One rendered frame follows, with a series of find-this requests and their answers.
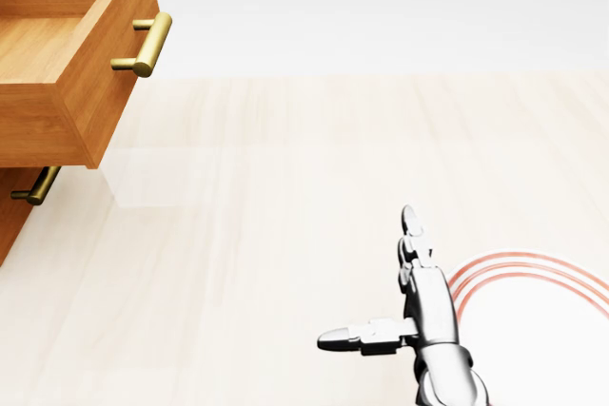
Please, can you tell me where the silver and black right hand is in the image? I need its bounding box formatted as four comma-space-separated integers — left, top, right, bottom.
316, 203, 494, 406

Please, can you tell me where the white plate with red rings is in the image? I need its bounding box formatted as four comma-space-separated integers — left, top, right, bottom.
446, 251, 609, 406

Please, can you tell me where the brass drawer handle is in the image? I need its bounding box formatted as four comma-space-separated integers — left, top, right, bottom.
110, 11, 173, 79
10, 165, 62, 207

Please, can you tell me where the open wooden drawer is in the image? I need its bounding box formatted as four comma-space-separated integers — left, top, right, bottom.
0, 0, 161, 170

